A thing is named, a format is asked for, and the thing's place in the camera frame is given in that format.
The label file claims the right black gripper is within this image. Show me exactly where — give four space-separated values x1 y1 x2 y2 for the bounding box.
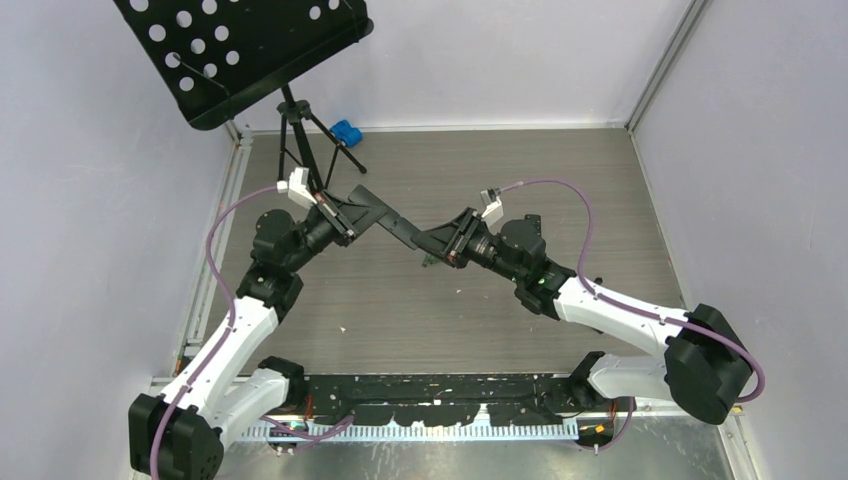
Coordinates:
412 207 524 284

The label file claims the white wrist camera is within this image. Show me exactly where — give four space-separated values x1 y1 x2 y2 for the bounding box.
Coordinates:
480 188 504 228
275 167 317 210

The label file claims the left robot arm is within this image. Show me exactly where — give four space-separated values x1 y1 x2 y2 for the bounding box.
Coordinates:
128 192 389 479

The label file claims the black tripod stand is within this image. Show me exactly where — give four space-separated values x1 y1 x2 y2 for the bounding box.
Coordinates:
277 84 368 192

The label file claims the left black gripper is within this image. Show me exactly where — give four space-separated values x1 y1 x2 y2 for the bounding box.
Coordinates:
285 190 385 273

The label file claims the black perforated music stand desk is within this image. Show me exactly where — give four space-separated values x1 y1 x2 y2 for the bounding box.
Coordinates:
114 0 374 131

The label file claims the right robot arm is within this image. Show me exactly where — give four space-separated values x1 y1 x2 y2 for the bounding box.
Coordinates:
412 208 755 425

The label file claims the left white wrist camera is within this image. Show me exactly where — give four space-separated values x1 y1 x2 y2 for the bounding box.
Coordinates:
275 167 317 210

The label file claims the black remote control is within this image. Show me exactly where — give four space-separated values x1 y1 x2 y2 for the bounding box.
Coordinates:
349 185 420 250

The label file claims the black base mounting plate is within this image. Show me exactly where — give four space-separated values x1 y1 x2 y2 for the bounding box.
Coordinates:
280 373 585 427

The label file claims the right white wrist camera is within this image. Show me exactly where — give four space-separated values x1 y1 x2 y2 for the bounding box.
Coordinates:
480 188 504 228

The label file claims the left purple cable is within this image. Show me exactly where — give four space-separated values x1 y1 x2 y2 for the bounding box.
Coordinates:
149 185 286 480

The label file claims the dark green battery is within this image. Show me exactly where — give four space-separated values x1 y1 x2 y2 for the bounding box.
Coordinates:
422 256 441 268

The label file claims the blue plastic object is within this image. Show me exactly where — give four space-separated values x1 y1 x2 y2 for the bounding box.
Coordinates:
330 120 363 147

